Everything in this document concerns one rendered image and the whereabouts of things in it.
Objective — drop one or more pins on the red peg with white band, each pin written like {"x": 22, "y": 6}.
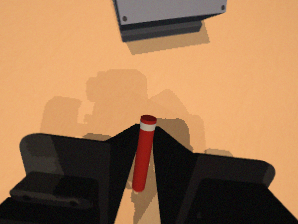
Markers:
{"x": 143, "y": 152}

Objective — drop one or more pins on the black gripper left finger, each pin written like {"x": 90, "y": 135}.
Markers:
{"x": 109, "y": 162}

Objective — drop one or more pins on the grey sloped panel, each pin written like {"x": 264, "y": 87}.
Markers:
{"x": 151, "y": 19}

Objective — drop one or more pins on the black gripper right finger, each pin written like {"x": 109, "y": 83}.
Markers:
{"x": 179, "y": 172}

